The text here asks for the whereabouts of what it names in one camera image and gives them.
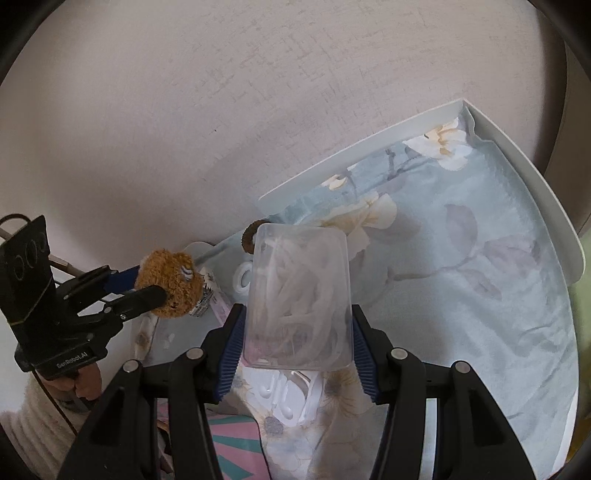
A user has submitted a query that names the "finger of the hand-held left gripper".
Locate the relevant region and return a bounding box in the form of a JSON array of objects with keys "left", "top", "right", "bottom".
[
  {"left": 76, "top": 285, "right": 168, "bottom": 344},
  {"left": 56, "top": 265, "right": 144, "bottom": 303}
]

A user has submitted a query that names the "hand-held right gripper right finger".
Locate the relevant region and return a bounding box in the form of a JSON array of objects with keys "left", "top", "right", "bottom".
[{"left": 351, "top": 304, "right": 532, "bottom": 480}]

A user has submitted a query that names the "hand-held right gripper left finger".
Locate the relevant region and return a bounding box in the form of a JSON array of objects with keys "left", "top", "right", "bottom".
[{"left": 56, "top": 302, "right": 247, "bottom": 480}]

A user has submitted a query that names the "brown plush bear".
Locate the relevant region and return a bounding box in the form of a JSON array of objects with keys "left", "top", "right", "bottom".
[{"left": 135, "top": 249, "right": 206, "bottom": 318}]

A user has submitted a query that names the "pink box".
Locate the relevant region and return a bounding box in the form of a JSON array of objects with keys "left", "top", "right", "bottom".
[{"left": 209, "top": 290, "right": 236, "bottom": 329}]

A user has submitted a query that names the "small patterned packet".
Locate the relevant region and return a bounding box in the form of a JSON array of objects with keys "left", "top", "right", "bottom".
[{"left": 189, "top": 270, "right": 219, "bottom": 317}]

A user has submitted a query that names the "white plastic tray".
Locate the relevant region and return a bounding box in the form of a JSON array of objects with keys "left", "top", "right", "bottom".
[{"left": 249, "top": 368, "right": 324, "bottom": 428}]

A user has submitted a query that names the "white plastic clip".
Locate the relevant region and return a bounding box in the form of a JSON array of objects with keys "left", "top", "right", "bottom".
[{"left": 235, "top": 263, "right": 254, "bottom": 297}]

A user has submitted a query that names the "cardboard box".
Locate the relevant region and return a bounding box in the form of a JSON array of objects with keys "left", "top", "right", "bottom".
[{"left": 157, "top": 406, "right": 269, "bottom": 480}]

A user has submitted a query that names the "clear plastic box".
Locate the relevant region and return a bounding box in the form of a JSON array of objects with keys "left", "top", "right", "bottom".
[{"left": 242, "top": 222, "right": 354, "bottom": 372}]

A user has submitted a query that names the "brown ring hair tie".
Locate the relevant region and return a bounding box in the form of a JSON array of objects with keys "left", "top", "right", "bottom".
[{"left": 241, "top": 222, "right": 262, "bottom": 254}]

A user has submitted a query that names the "person's left forearm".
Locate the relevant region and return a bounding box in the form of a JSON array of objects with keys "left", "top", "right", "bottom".
[{"left": 0, "top": 376, "right": 81, "bottom": 480}]

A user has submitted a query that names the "person's left hand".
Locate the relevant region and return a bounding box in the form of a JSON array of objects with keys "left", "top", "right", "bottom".
[{"left": 74, "top": 362, "right": 103, "bottom": 401}]

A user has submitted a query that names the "blue floral cloth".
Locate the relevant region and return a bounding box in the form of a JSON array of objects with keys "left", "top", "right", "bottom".
[{"left": 131, "top": 108, "right": 580, "bottom": 480}]

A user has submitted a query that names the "white desk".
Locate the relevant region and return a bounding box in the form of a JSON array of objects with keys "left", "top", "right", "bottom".
[{"left": 182, "top": 98, "right": 586, "bottom": 287}]

